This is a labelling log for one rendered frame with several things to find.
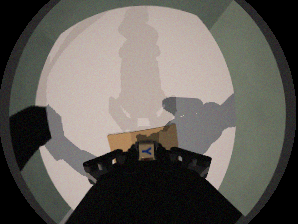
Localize tan square mat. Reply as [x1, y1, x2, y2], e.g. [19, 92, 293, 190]
[107, 124, 178, 152]

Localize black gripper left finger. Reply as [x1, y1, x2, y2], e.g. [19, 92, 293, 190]
[83, 141, 139, 185]

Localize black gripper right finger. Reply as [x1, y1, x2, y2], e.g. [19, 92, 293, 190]
[153, 141, 212, 178]

